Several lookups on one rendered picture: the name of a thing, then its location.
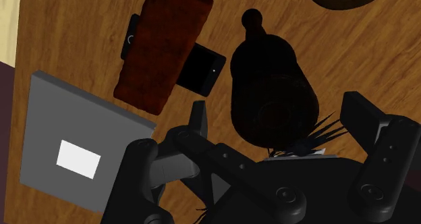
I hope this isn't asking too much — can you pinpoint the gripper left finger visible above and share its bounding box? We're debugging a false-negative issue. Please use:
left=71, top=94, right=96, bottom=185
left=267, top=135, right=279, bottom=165
left=100, top=100, right=308, bottom=224

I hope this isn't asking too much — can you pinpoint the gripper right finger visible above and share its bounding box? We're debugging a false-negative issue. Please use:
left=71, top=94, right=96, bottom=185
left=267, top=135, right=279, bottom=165
left=339, top=90, right=421, bottom=223

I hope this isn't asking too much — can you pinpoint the black spiky plant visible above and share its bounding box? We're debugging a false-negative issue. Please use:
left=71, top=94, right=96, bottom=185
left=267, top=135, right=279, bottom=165
left=262, top=111, right=349, bottom=161

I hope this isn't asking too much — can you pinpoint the dark brown bottle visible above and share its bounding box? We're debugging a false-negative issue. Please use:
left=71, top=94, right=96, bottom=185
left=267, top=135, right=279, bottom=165
left=229, top=8, right=320, bottom=150

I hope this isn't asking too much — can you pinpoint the black phone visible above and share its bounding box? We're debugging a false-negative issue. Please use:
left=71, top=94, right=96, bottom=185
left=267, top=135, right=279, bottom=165
left=120, top=13, right=227, bottom=98

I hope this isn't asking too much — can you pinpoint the grey box with white label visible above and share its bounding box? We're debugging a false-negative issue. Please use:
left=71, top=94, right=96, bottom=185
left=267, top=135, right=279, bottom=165
left=19, top=69, right=157, bottom=215

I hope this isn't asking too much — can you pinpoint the wooden table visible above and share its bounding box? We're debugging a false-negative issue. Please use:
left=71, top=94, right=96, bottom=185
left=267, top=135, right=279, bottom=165
left=3, top=0, right=421, bottom=224

